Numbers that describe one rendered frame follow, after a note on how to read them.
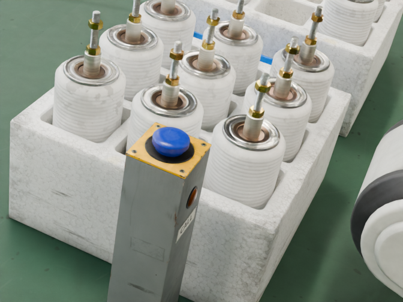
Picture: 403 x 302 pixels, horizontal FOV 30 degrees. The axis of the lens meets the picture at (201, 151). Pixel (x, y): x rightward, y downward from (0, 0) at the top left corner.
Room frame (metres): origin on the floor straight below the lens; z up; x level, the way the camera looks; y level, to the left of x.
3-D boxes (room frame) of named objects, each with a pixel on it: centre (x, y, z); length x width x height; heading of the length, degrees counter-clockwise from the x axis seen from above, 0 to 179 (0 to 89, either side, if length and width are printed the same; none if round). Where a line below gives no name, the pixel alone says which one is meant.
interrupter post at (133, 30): (0.98, 0.13, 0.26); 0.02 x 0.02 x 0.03
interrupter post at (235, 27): (1.06, -0.01, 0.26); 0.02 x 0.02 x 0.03
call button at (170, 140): (0.65, 0.03, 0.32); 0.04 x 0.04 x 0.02
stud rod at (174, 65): (0.83, 0.06, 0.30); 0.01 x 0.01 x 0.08
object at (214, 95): (0.95, 0.02, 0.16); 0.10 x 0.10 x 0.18
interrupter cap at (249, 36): (1.06, -0.01, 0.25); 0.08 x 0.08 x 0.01
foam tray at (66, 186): (0.95, 0.02, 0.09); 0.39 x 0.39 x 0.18; 73
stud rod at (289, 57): (0.91, -0.09, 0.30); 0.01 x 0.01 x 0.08
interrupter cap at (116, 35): (0.98, 0.13, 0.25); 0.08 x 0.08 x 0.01
